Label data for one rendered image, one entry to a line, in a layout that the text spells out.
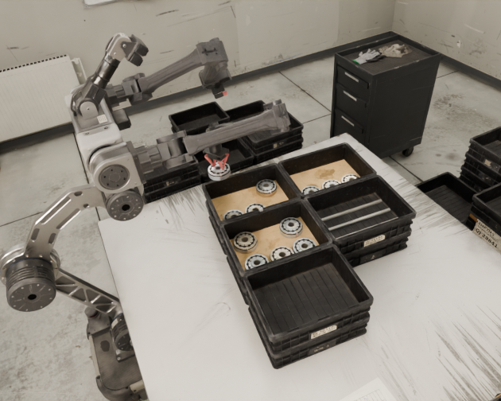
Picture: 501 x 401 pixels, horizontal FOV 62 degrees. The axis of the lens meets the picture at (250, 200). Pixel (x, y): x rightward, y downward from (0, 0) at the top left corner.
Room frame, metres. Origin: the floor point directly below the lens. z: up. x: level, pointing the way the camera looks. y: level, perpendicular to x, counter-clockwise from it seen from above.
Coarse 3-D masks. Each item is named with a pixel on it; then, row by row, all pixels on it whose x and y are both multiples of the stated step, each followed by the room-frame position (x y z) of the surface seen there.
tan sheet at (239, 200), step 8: (240, 192) 1.61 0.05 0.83; (248, 192) 1.60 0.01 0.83; (256, 192) 1.59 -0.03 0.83; (280, 192) 1.58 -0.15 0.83; (216, 200) 1.56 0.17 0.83; (224, 200) 1.55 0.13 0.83; (232, 200) 1.55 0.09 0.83; (240, 200) 1.54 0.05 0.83; (248, 200) 1.54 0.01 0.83; (256, 200) 1.53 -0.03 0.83; (264, 200) 1.52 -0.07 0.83; (272, 200) 1.52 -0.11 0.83; (280, 200) 1.51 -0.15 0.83; (216, 208) 1.50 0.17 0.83; (224, 208) 1.50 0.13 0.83; (232, 208) 1.49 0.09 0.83; (240, 208) 1.48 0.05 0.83
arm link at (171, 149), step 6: (180, 138) 1.16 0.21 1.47; (162, 144) 1.11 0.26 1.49; (168, 144) 1.12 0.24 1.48; (174, 144) 1.13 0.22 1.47; (180, 144) 1.14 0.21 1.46; (162, 150) 1.10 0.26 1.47; (168, 150) 1.10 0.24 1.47; (174, 150) 1.11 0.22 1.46; (180, 150) 1.12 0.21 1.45; (162, 156) 1.09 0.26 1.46; (168, 156) 1.09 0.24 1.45; (174, 156) 1.10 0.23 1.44
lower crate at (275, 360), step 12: (252, 312) 0.92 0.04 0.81; (360, 324) 0.82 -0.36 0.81; (324, 336) 0.78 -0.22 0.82; (336, 336) 0.80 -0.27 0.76; (348, 336) 0.82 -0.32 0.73; (300, 348) 0.75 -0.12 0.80; (312, 348) 0.77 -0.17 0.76; (324, 348) 0.78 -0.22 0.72; (276, 360) 0.73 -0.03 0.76; (288, 360) 0.75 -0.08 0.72
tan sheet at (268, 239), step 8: (304, 224) 1.33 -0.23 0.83; (256, 232) 1.31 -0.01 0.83; (264, 232) 1.31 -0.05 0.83; (272, 232) 1.30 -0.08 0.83; (304, 232) 1.28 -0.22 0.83; (232, 240) 1.28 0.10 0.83; (264, 240) 1.26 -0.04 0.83; (272, 240) 1.26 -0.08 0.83; (280, 240) 1.25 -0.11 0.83; (288, 240) 1.25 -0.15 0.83; (256, 248) 1.22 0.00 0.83; (264, 248) 1.21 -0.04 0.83; (272, 248) 1.21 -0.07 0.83; (240, 256) 1.18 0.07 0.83; (248, 256) 1.18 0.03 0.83
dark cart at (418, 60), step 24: (360, 48) 3.06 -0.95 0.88; (336, 72) 2.97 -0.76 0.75; (360, 72) 2.69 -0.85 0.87; (384, 72) 2.61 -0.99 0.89; (408, 72) 2.69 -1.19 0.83; (432, 72) 2.78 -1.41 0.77; (336, 96) 2.96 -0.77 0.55; (360, 96) 2.70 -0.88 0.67; (384, 96) 2.62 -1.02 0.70; (408, 96) 2.71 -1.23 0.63; (336, 120) 2.94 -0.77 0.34; (360, 120) 2.67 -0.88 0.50; (384, 120) 2.64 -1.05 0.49; (408, 120) 2.72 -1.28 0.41; (384, 144) 2.65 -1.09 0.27; (408, 144) 2.74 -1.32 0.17
